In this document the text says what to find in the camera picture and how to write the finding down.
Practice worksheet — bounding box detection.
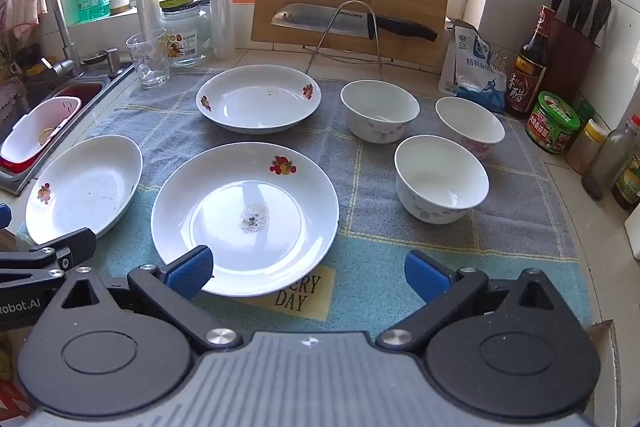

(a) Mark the white fruit print plate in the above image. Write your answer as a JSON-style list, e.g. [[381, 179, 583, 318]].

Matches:
[[195, 64, 321, 135], [25, 135, 144, 245], [151, 142, 340, 298]]

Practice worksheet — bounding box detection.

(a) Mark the grey blue checked cloth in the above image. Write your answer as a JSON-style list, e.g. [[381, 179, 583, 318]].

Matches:
[[15, 67, 593, 338]]

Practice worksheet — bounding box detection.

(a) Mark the stainless steel sink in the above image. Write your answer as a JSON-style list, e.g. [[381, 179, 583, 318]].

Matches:
[[0, 62, 138, 198]]

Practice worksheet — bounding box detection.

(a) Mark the pink white rag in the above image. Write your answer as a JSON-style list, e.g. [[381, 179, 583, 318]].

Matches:
[[0, 0, 48, 30]]

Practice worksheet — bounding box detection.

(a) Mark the metal wire rack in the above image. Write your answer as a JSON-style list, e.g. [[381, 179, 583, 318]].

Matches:
[[300, 0, 396, 82]]

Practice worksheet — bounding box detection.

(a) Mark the white blue salt bag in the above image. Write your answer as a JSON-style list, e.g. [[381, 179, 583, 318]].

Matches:
[[437, 19, 508, 115]]

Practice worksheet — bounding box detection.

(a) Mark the dark soy sauce bottle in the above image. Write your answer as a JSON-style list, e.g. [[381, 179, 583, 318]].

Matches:
[[505, 5, 558, 118]]

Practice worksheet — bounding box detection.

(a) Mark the brown knife block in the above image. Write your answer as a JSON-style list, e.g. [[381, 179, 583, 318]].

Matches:
[[542, 19, 598, 100]]

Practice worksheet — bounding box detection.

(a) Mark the white colander basket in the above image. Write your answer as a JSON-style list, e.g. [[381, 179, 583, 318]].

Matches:
[[0, 96, 82, 162]]

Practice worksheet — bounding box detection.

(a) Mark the glass jar green lid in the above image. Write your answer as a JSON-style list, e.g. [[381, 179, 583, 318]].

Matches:
[[159, 0, 213, 68]]

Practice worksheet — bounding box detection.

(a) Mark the clear drinking glass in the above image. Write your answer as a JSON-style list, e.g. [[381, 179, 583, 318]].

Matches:
[[125, 28, 172, 88]]

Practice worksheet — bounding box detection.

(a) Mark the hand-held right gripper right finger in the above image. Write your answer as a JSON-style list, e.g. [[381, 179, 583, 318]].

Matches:
[[376, 250, 559, 354]]

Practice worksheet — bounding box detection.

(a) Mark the black handled kitchen knife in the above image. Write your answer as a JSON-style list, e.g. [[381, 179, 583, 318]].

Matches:
[[270, 3, 439, 42]]

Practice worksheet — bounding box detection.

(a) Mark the green lidded sauce jar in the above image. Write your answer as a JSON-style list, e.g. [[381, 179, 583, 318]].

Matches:
[[526, 91, 581, 154]]

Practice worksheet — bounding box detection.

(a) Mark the white container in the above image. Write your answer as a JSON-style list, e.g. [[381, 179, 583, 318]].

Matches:
[[622, 207, 640, 248]]

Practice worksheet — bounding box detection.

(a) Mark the metal faucet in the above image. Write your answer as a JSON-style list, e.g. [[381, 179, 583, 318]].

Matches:
[[35, 0, 83, 78]]

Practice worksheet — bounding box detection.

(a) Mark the white floral print bowl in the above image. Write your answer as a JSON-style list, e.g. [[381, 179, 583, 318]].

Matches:
[[435, 96, 506, 160], [340, 80, 421, 144], [394, 135, 490, 225]]

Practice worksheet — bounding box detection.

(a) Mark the red capped glass bottle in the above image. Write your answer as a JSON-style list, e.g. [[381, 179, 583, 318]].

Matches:
[[581, 114, 640, 200]]

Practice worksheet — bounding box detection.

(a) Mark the yellow labelled sauce jar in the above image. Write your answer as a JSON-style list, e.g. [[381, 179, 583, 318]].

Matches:
[[611, 152, 640, 212]]

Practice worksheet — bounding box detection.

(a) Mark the small green capped jar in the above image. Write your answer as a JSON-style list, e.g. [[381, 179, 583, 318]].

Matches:
[[575, 99, 597, 128]]

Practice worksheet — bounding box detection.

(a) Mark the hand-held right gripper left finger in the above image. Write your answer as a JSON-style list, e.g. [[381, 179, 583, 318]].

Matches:
[[60, 246, 244, 355]]

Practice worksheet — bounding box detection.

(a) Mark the yellow lidded spice jar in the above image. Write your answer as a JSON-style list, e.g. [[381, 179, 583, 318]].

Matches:
[[565, 119, 608, 175]]

